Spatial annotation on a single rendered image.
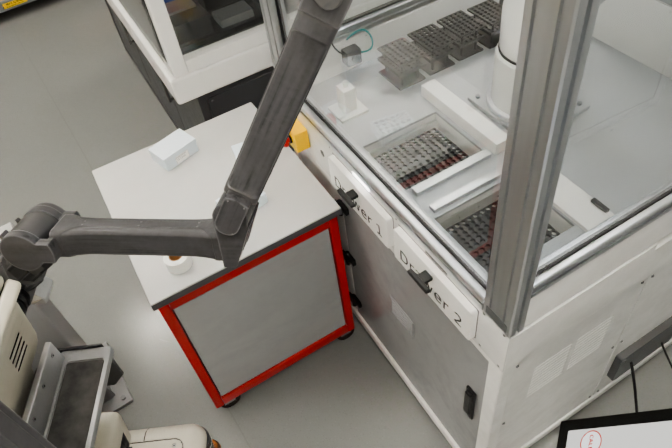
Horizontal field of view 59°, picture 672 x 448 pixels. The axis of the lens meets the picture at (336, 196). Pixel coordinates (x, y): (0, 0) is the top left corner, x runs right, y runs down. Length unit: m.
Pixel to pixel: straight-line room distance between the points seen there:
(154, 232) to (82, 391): 0.35
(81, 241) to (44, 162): 2.46
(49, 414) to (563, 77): 1.01
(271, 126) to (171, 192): 1.08
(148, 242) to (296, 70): 0.41
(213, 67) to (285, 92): 1.31
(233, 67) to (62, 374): 1.25
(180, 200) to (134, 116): 1.78
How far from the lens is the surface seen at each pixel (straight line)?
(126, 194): 1.96
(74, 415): 1.22
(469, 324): 1.33
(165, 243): 1.04
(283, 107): 0.83
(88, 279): 2.85
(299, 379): 2.29
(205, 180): 1.90
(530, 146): 0.89
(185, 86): 2.12
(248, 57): 2.16
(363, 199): 1.52
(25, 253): 1.14
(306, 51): 0.79
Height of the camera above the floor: 2.03
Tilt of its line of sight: 46 degrees down
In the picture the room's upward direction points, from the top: 9 degrees counter-clockwise
